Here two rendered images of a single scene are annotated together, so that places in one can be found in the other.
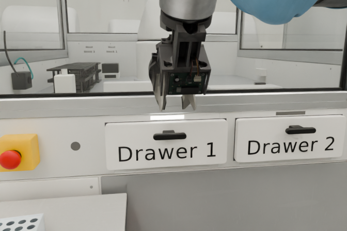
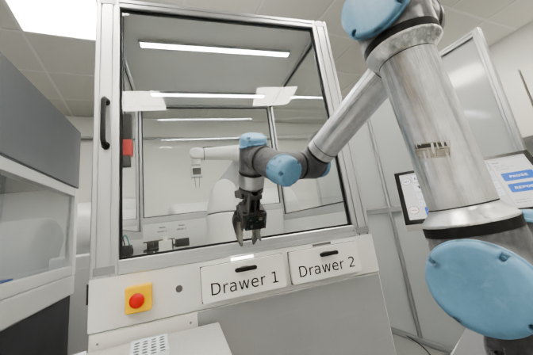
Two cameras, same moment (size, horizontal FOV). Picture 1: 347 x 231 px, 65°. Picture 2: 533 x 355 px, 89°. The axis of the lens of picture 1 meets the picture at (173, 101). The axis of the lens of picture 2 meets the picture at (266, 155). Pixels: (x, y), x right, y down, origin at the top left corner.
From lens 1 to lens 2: 40 cm
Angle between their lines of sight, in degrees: 27
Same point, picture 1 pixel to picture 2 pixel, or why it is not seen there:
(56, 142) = (165, 288)
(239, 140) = (293, 267)
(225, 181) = (289, 303)
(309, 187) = (349, 299)
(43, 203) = not seen: hidden behind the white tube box
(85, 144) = (186, 285)
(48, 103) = (161, 257)
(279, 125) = (316, 253)
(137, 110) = (221, 254)
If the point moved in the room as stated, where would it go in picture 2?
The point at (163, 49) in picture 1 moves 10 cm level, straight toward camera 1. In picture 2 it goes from (241, 207) to (244, 204)
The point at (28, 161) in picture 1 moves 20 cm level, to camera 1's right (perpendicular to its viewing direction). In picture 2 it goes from (147, 302) to (216, 290)
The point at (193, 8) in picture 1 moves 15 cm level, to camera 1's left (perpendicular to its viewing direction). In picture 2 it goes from (254, 185) to (199, 191)
